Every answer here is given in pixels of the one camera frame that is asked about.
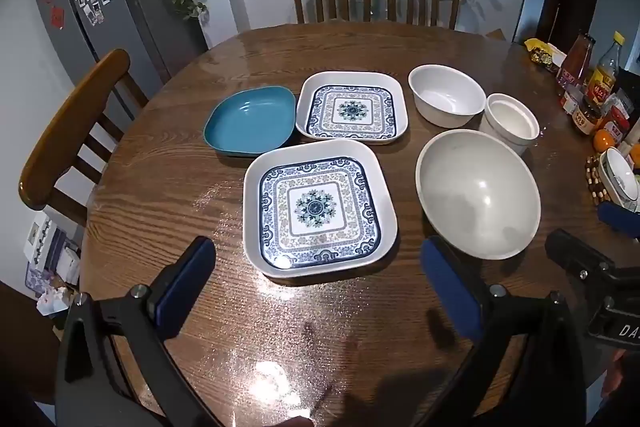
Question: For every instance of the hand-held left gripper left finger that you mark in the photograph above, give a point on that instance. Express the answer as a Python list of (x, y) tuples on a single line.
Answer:
[(185, 289)]

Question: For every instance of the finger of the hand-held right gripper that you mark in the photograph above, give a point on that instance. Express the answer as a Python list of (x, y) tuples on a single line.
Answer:
[(575, 257), (620, 218)]

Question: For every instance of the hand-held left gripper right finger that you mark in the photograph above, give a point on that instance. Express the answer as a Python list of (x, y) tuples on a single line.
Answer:
[(450, 294)]

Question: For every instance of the large white bowl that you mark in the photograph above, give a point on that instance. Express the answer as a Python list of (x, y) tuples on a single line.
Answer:
[(475, 192)]

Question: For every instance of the small white ribbed bowl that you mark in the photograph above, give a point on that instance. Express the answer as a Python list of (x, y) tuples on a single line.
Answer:
[(510, 119)]

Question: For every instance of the large patterned square plate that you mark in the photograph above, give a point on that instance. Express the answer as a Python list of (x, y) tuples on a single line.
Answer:
[(315, 207)]

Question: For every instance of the blue dish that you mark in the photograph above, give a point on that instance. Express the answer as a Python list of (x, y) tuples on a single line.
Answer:
[(250, 119)]

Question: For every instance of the medium white bowl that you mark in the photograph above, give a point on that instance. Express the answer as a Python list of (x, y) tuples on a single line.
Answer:
[(445, 94)]

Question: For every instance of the small patterned square plate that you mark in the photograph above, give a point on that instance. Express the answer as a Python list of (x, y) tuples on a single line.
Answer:
[(350, 109)]

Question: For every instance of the person's right hand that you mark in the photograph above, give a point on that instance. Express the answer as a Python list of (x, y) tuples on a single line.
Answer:
[(614, 379)]

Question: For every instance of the small patterned white bowl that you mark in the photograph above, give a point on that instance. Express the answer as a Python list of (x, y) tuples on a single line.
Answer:
[(620, 177)]

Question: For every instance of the wooden bead trivet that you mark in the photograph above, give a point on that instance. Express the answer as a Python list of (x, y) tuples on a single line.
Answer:
[(596, 182)]

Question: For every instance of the orange fruit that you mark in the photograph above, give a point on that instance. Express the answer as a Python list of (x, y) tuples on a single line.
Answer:
[(606, 141)]

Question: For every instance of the red lid jar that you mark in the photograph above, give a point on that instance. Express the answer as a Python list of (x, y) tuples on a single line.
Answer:
[(617, 122)]

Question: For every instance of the dark lid sauce jar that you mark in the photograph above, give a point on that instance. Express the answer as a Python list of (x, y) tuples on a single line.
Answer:
[(586, 117)]

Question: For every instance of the white label jar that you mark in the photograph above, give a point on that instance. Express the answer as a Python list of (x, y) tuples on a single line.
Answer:
[(570, 101)]

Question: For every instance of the black bag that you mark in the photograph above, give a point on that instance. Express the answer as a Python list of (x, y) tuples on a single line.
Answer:
[(629, 82)]

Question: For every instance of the yellow cap vinegar bottle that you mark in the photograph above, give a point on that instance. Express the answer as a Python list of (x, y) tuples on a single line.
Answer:
[(602, 77)]

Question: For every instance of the purple patterned mat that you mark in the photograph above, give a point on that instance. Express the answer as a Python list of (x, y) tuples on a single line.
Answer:
[(35, 282)]

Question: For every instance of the brown sauce glass bottle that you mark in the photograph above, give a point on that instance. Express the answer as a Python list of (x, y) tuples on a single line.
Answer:
[(575, 67)]

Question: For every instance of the yellow snack packet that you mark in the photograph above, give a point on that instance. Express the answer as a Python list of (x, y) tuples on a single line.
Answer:
[(542, 54)]

